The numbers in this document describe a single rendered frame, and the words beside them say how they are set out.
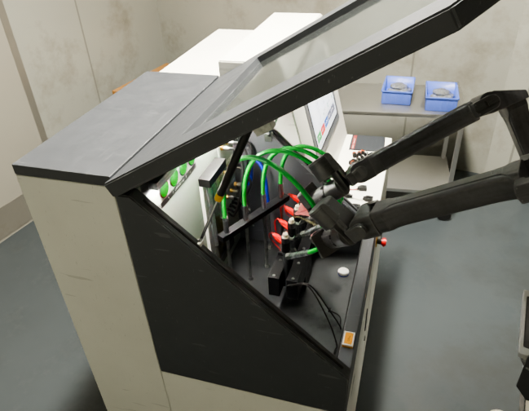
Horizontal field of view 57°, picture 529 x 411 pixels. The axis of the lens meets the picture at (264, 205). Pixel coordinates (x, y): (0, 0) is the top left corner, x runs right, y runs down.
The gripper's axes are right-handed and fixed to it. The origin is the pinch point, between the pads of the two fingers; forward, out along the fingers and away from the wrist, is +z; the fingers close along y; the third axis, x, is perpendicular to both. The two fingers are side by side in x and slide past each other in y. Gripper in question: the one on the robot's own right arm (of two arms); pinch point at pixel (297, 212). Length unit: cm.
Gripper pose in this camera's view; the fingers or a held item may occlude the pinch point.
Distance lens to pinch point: 145.6
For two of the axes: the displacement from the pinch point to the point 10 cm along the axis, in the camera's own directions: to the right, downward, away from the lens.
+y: -6.2, -7.9, -0.6
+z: -5.7, 3.9, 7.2
